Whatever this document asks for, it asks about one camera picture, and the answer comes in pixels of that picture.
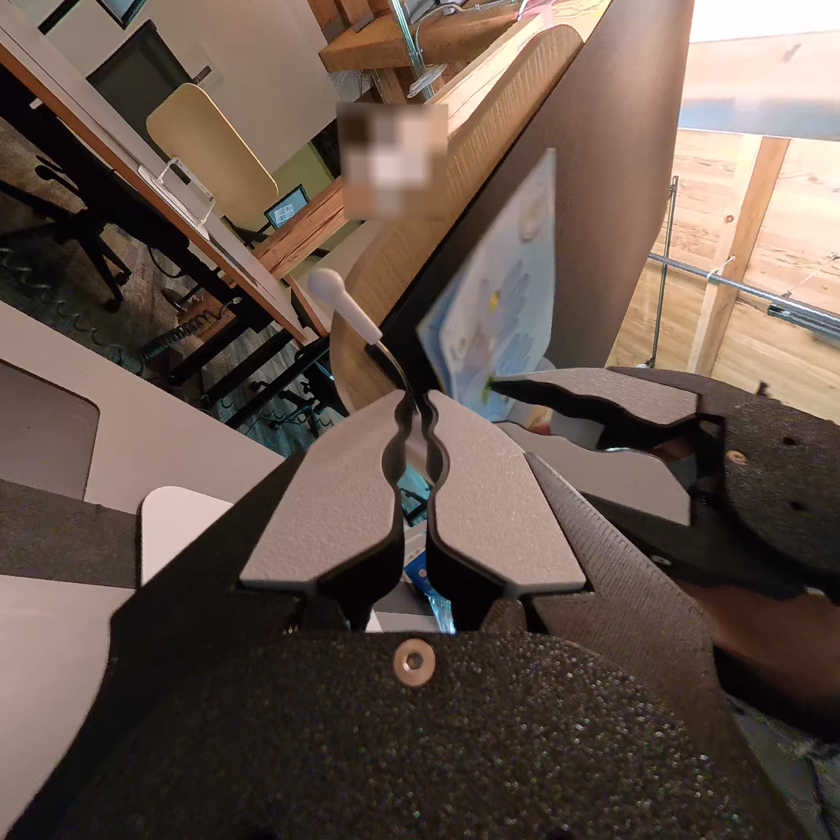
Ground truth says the white wire screen stand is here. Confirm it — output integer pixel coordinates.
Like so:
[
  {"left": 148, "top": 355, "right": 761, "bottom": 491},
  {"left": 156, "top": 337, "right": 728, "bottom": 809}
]
[{"left": 138, "top": 269, "right": 410, "bottom": 588}]

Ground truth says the aluminium frame rail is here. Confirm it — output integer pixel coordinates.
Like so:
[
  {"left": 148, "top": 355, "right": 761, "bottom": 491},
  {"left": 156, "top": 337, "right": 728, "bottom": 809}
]
[{"left": 646, "top": 178, "right": 840, "bottom": 345}]

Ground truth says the wooden desk black frame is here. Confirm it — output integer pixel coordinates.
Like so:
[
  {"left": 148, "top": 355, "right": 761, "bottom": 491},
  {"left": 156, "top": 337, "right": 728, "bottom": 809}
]
[{"left": 0, "top": 27, "right": 319, "bottom": 345}]

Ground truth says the black coiled cable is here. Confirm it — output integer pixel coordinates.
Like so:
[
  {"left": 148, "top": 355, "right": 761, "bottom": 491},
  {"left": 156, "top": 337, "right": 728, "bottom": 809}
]
[{"left": 142, "top": 305, "right": 231, "bottom": 368}]

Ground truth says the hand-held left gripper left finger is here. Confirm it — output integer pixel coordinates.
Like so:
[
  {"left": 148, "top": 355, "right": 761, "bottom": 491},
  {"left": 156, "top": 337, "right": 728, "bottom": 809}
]
[{"left": 241, "top": 390, "right": 408, "bottom": 592}]

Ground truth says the blue lego set box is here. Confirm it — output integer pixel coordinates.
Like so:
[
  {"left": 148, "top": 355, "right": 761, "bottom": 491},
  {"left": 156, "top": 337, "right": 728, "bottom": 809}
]
[{"left": 405, "top": 549, "right": 458, "bottom": 634}]

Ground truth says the black office chair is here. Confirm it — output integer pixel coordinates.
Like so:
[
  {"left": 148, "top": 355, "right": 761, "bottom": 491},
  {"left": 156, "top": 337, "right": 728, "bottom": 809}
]
[{"left": 86, "top": 20, "right": 198, "bottom": 132}]

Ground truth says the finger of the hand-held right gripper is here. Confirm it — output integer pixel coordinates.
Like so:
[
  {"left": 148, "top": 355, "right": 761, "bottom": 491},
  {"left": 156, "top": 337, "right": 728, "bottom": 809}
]
[
  {"left": 490, "top": 368, "right": 700, "bottom": 430},
  {"left": 497, "top": 420, "right": 694, "bottom": 529}
]

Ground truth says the small black framed screen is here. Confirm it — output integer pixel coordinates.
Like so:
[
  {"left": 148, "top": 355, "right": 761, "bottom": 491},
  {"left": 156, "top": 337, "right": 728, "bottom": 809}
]
[{"left": 263, "top": 184, "right": 313, "bottom": 232}]

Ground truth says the lego instruction booklet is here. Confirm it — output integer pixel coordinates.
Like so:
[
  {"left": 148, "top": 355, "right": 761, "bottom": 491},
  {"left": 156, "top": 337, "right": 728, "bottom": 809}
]
[{"left": 418, "top": 147, "right": 559, "bottom": 410}]

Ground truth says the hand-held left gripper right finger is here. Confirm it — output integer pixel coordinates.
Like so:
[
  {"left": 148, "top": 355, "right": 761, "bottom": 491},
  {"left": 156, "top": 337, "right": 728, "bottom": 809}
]
[{"left": 424, "top": 390, "right": 588, "bottom": 595}]

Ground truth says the wooden pillar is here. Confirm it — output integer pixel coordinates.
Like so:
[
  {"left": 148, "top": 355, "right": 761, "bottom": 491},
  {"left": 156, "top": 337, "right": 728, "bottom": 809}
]
[{"left": 252, "top": 184, "right": 353, "bottom": 279}]

